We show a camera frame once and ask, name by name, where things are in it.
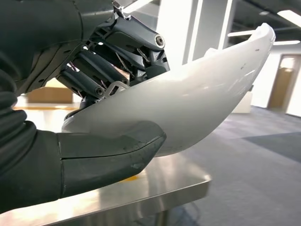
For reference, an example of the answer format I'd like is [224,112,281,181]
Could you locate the brown wooden door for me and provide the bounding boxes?
[267,54,301,118]

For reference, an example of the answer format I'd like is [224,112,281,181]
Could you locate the ceiling light strip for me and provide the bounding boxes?
[228,29,256,38]
[272,40,301,47]
[277,9,301,28]

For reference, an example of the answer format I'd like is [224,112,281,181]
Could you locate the stainless steel workbench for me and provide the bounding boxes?
[0,152,212,226]

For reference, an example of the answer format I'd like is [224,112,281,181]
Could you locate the white block plinth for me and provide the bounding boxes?
[232,91,253,114]

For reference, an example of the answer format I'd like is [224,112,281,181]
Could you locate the brown cardboard box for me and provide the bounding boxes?
[26,78,74,105]

